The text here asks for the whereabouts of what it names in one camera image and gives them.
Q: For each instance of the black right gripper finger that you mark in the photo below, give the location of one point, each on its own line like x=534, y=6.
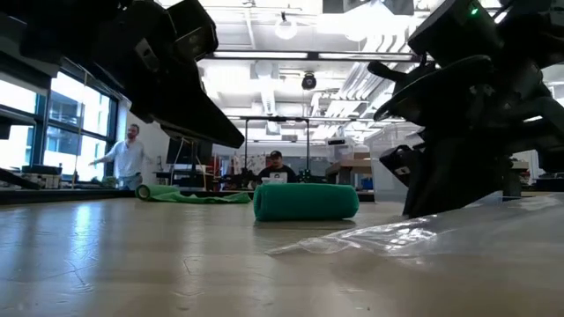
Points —
x=458, y=171
x=440, y=92

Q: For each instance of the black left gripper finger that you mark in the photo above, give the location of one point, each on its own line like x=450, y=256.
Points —
x=194, y=114

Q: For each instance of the teal elastic bandage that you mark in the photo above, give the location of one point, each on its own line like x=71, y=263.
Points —
x=304, y=202

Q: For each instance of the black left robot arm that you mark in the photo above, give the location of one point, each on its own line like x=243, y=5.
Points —
x=44, y=26

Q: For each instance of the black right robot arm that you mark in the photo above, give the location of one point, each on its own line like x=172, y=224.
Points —
x=458, y=31

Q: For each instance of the light green elastic bandage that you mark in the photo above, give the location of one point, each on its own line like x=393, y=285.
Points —
x=189, y=197

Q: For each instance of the black computer monitor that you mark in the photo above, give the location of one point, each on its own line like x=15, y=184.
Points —
x=189, y=152

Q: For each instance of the crumpled clear plastic bag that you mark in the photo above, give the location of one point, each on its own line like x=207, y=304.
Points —
x=418, y=229

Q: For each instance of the person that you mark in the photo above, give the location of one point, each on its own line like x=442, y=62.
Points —
x=277, y=169
x=128, y=158

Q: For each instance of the long ceiling light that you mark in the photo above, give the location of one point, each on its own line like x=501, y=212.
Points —
x=260, y=55

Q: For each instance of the open white laptop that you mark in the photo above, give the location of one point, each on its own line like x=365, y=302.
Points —
x=274, y=177

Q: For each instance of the large window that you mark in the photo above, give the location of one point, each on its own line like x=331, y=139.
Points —
x=66, y=132

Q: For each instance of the wooden workbench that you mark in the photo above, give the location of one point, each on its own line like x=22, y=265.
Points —
x=348, y=165

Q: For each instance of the white round ceiling lamp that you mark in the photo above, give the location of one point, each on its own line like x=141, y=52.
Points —
x=286, y=27

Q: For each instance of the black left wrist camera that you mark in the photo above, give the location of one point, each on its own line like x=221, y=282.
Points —
x=194, y=31

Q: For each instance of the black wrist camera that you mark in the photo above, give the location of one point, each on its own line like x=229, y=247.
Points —
x=194, y=31
x=401, y=165

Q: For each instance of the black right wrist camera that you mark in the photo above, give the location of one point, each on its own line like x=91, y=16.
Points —
x=401, y=165

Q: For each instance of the black background station frame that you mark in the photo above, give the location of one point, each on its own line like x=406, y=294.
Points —
x=275, y=119

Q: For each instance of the black dome ceiling camera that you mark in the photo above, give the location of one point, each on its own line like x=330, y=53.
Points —
x=309, y=81

